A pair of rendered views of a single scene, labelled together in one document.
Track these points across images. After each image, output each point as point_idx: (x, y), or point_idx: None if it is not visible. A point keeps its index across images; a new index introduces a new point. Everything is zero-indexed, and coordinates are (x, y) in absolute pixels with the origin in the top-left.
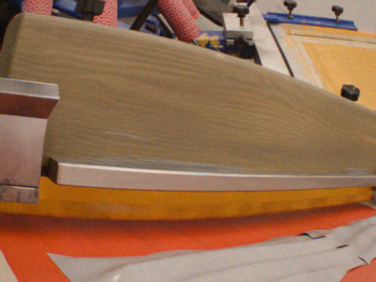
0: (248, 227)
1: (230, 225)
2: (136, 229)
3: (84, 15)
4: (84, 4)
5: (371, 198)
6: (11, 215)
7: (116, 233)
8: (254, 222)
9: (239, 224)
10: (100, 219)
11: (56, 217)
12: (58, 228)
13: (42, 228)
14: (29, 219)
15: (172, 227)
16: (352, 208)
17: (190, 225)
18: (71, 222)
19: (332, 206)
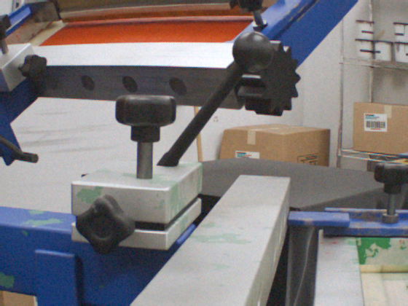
0: (167, 17)
1: (170, 19)
2: (210, 18)
3: (4, 33)
4: (7, 21)
5: (41, 30)
6: (250, 22)
7: (223, 16)
8: (156, 20)
9: (165, 19)
10: (213, 22)
11: (232, 22)
12: (241, 17)
13: (247, 17)
14: (245, 21)
15: (194, 19)
16: (81, 23)
17: (185, 20)
18: (229, 21)
19: (88, 26)
